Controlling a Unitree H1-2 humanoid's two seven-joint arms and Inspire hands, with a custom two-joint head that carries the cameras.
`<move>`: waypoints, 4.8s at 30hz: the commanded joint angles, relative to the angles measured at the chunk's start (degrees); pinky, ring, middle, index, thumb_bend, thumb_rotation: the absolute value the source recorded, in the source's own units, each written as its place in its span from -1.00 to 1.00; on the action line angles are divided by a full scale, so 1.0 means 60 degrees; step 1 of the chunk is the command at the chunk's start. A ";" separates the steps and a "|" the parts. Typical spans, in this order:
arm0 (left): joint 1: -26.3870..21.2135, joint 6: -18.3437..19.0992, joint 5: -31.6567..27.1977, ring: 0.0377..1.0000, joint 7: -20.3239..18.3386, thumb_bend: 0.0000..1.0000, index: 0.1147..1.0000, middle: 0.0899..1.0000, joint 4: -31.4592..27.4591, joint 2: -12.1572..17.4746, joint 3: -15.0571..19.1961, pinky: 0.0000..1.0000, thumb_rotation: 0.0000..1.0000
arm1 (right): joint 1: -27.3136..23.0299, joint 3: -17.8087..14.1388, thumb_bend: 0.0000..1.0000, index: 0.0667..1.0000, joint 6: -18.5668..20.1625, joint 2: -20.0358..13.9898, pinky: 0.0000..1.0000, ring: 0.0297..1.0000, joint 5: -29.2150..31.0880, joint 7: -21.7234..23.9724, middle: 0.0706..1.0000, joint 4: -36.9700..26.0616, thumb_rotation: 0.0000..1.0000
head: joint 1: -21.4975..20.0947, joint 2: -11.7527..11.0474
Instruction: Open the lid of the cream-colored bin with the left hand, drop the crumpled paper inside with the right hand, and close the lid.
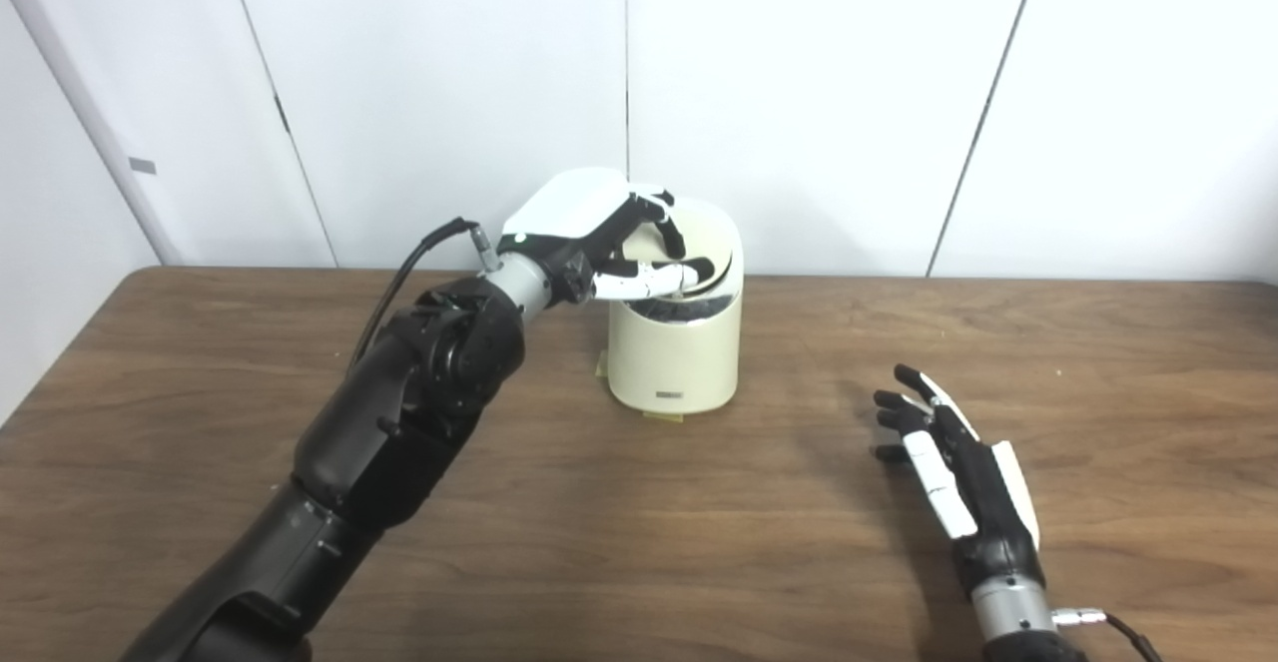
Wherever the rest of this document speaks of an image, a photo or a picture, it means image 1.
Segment round cream bin lid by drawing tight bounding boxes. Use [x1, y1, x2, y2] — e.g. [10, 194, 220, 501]
[654, 205, 737, 294]

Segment cream-colored bin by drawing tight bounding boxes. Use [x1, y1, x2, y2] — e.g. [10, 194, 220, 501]
[607, 198, 745, 416]

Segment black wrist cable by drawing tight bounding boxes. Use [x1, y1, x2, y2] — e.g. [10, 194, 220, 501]
[347, 218, 500, 373]
[1050, 607, 1164, 662]

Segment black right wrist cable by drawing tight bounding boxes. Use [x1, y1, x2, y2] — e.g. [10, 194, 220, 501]
[1050, 607, 1164, 662]

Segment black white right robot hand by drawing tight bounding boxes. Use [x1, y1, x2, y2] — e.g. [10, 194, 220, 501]
[872, 363, 1046, 598]

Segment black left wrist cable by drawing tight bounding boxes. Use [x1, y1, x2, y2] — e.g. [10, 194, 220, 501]
[347, 218, 500, 373]

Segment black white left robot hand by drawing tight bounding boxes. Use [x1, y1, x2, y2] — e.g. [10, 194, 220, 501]
[496, 167, 716, 309]

